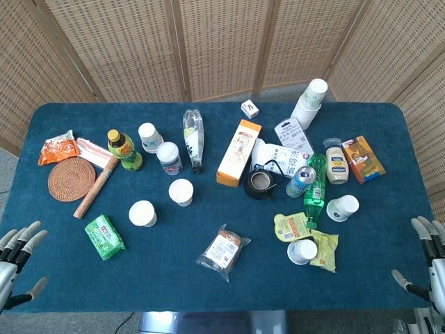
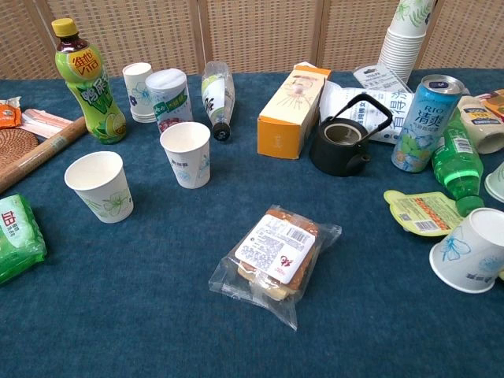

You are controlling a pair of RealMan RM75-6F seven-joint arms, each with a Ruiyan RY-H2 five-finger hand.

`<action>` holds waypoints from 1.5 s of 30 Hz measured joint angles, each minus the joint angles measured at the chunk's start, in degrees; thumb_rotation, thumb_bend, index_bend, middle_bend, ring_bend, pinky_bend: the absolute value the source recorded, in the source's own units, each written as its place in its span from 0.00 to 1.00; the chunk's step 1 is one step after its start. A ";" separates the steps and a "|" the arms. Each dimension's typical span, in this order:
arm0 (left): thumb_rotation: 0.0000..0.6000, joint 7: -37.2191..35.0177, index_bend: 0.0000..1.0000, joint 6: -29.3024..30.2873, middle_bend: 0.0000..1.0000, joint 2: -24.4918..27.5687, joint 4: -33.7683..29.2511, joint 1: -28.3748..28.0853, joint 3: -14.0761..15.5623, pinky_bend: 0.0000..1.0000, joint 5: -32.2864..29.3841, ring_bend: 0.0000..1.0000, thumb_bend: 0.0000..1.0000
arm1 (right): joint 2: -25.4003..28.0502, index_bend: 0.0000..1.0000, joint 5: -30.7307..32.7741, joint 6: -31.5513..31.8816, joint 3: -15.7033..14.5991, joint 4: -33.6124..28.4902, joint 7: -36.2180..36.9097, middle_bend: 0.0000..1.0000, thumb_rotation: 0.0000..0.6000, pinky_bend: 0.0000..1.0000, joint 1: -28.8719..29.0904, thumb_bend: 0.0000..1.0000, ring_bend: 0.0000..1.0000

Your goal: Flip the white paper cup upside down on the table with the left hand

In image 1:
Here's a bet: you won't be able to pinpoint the white paper cup green print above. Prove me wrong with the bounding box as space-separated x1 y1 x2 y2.
325 194 360 223

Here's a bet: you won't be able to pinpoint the blue flower paper cup stack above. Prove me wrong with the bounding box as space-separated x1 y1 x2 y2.
137 122 165 154

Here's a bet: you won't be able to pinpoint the white paper cup blue flower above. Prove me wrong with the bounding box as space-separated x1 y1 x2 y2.
286 239 318 266

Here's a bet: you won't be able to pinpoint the red white striped packet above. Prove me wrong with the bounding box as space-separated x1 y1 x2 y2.
75 137 115 170

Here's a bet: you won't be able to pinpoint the cream mayonnaise squeeze bottle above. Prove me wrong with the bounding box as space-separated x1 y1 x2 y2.
322 137 350 185

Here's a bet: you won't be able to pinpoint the red orange cartoon box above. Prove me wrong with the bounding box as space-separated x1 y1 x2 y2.
341 135 387 185

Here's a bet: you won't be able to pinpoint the black cast iron teapot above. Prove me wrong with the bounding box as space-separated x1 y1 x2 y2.
243 159 280 202

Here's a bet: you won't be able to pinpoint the clear bottle black cap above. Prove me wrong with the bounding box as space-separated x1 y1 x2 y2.
182 109 206 175

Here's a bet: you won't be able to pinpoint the black cable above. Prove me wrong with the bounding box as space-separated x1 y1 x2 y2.
113 310 135 334

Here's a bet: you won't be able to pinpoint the white paper cup leaf print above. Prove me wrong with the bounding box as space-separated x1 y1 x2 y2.
128 200 159 228

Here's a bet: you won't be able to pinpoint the white lidded snack canister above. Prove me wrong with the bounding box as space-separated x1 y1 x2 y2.
155 141 184 177

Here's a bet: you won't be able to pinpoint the bread in clear bag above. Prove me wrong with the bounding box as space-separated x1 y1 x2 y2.
195 223 252 283

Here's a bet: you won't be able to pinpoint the white pouch blue characters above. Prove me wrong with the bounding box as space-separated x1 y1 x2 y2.
250 138 314 180

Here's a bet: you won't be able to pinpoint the green tea bottle yellow cap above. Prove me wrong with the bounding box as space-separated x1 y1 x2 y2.
106 129 144 172

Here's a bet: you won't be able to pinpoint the light blue drink can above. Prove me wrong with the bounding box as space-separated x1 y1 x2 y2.
285 166 318 199

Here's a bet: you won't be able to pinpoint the green plastic soda bottle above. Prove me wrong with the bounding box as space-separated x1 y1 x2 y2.
302 153 328 230

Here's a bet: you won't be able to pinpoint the small white box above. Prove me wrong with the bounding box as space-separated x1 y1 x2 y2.
240 98 260 120

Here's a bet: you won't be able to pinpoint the yellow green crumpled wrapper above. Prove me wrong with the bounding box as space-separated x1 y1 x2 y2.
309 229 340 273

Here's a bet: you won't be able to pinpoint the bamboo folding screen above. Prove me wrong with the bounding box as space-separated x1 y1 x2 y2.
0 0 445 223

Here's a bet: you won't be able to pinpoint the grey blister pack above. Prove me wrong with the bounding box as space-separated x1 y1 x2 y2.
273 116 312 154

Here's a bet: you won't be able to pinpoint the blue felt table cover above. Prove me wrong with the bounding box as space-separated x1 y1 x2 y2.
0 101 435 313

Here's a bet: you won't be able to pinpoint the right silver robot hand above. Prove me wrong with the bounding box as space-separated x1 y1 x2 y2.
391 215 445 314

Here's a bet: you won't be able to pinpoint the orange white carton box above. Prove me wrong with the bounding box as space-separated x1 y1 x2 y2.
216 118 263 188

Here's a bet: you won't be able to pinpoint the white paper cup blue print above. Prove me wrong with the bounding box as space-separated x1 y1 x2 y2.
168 178 195 207

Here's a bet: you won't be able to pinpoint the tall green leaf cup stack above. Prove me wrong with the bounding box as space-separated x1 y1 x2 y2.
290 78 329 131

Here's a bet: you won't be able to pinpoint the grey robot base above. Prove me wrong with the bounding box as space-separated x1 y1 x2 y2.
138 309 290 334

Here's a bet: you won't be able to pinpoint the yellow green spout pouch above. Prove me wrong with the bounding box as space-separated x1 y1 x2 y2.
273 212 309 242

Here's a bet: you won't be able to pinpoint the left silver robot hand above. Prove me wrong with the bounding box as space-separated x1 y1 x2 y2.
0 221 49 310

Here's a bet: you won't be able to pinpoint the orange snack bag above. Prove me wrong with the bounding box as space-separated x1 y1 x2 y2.
38 129 81 166

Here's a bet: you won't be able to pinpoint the wooden rolling pin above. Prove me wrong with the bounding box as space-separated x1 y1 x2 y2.
72 154 120 220

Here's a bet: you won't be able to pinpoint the green tissue pack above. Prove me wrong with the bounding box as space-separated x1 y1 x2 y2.
83 213 127 262

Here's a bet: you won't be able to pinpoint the round woven rattan coaster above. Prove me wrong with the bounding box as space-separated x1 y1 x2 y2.
47 157 97 202

